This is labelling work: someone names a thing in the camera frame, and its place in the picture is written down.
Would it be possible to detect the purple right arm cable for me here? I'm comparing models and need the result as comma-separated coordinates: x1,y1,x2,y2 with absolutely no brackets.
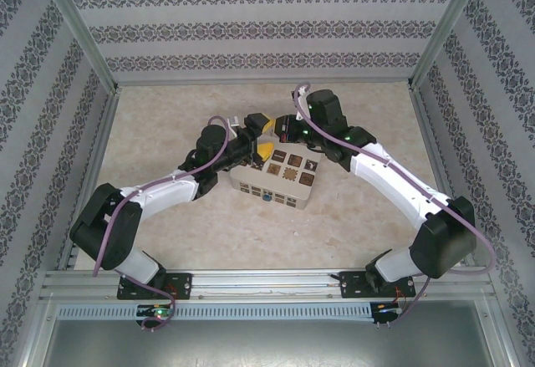
294,82,498,326

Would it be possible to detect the small circuit board green light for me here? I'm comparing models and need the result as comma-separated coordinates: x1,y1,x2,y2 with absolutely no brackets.
135,304,175,320

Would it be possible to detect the thin aluminium back rail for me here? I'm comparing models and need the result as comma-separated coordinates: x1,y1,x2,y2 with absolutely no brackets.
115,81,415,89

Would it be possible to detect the grey metal panel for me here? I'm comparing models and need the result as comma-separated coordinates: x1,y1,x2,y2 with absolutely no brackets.
41,320,494,367

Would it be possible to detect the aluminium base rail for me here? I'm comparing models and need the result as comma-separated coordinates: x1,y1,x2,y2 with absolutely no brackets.
39,269,498,302

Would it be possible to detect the white box with picture tiles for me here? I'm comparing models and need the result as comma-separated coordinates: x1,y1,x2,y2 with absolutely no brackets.
228,140,324,212

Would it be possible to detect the slotted grey cable duct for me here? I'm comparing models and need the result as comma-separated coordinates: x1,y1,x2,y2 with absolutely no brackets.
56,302,374,323

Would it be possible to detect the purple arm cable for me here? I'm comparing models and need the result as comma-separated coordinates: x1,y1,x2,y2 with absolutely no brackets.
294,82,498,326
92,115,237,332

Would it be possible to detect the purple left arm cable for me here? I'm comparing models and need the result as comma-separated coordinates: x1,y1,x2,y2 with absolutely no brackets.
92,115,237,332

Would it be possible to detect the aluminium side rail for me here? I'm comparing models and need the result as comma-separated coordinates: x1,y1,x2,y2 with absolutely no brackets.
56,89,122,271
409,86,477,268

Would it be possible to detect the aluminium frame post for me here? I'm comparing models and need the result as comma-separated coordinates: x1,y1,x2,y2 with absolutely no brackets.
409,0,489,91
35,0,122,92

